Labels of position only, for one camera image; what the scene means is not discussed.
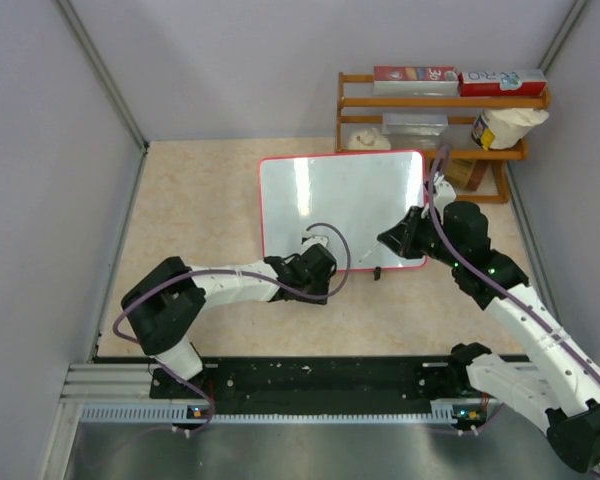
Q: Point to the white flour bag lower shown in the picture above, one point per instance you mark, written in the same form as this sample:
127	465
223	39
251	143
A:
368	139

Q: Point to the white flour bag upper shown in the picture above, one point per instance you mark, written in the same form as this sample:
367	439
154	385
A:
500	129

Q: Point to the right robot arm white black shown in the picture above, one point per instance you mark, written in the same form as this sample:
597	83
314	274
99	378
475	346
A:
564	403

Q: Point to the wooden shelf rack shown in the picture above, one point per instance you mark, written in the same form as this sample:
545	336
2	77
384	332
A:
374	123

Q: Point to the whiteboard with pink frame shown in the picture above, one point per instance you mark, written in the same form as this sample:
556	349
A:
361	194

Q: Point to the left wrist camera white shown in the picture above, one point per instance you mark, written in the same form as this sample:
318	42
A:
311	240

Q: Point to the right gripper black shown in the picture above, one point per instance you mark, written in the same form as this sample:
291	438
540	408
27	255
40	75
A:
401	238

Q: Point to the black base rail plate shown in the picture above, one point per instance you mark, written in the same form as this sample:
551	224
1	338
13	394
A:
329	385

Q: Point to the brown cardboard box right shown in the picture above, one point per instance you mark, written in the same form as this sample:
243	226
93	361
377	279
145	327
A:
466	174

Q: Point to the aluminium frame post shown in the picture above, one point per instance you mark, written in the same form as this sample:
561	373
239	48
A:
573	17
101	72

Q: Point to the clear plastic container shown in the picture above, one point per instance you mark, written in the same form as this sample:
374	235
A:
417	131

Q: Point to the white flour bag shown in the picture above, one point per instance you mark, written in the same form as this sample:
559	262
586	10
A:
368	139
500	129

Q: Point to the aluminium frame post right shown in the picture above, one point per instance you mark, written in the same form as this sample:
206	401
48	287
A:
573	17

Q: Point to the red white box right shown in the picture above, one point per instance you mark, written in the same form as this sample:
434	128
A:
521	83

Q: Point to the aluminium frame post left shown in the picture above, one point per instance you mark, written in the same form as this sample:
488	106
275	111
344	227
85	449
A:
101	72

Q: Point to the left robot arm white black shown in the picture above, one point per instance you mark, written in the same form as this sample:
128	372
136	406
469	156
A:
163	305

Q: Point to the red foil box left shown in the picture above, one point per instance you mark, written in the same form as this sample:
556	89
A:
415	81

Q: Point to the grey slotted cable duct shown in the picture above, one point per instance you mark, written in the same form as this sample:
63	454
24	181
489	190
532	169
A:
142	413

